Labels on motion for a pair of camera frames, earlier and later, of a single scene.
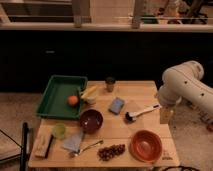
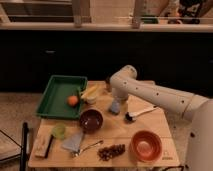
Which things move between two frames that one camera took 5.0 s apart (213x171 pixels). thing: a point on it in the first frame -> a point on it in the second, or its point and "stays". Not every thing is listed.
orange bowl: x=145 y=146 stays
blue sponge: x=116 y=105 stays
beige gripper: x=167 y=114 -> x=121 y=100
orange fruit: x=72 y=100 stays
